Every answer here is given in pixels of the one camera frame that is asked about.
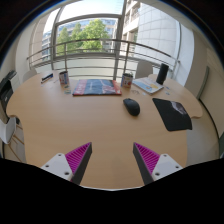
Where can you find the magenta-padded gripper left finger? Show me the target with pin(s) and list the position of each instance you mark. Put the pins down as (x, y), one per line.
(60, 164)

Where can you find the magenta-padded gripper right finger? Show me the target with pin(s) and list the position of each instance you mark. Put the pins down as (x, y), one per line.
(164, 164)

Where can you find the black computer mouse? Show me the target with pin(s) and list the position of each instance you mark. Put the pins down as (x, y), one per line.
(132, 107)

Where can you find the black mouse pad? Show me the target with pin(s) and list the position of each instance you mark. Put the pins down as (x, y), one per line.
(172, 115)

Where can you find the white chair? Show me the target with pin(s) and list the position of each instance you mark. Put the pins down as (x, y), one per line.
(7, 130)
(144, 69)
(29, 75)

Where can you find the beige sticker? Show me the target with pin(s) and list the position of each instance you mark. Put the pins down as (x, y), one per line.
(135, 91)

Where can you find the illustrated children's book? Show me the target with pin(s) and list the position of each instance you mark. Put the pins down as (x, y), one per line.
(148, 85)

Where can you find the red-edged magazine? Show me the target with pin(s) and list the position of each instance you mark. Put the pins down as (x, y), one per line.
(96, 87)

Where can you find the black printer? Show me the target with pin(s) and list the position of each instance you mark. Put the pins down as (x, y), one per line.
(5, 96)

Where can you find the dark pen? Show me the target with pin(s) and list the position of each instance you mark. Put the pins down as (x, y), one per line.
(47, 77)

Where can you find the black cylindrical bottle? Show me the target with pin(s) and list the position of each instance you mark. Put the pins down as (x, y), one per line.
(162, 73)

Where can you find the white printed plant pot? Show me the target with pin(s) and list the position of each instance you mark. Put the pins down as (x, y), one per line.
(127, 81)

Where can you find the metal balcony railing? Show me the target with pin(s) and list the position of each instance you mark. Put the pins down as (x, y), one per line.
(100, 53)

